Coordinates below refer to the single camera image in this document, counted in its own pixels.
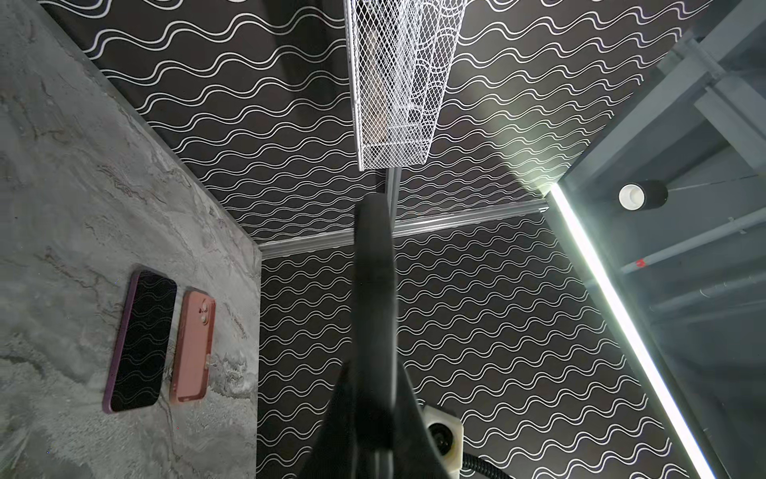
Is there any ceiling spot lamp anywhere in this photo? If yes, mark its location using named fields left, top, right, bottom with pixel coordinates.
left=618, top=180, right=669, bottom=212

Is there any led light strip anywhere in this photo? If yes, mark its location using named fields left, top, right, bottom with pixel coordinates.
left=550, top=184, right=715, bottom=478

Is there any white mesh basket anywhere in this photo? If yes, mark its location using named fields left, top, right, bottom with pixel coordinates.
left=344, top=1, right=467, bottom=171

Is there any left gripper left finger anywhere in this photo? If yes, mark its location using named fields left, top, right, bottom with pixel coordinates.
left=298, top=362, right=357, bottom=479

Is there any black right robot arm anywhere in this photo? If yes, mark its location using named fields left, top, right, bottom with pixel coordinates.
left=463, top=452, right=513, bottom=479

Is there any black phone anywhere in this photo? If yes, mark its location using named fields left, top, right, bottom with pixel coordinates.
left=351, top=193, right=397, bottom=478

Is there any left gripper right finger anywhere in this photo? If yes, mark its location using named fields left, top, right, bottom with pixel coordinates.
left=393, top=364, right=450, bottom=479

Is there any pink phone case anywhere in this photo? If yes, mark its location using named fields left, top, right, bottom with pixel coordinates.
left=171, top=289, right=217, bottom=403

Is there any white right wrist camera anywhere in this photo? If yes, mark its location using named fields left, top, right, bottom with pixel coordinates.
left=421, top=404, right=464, bottom=479

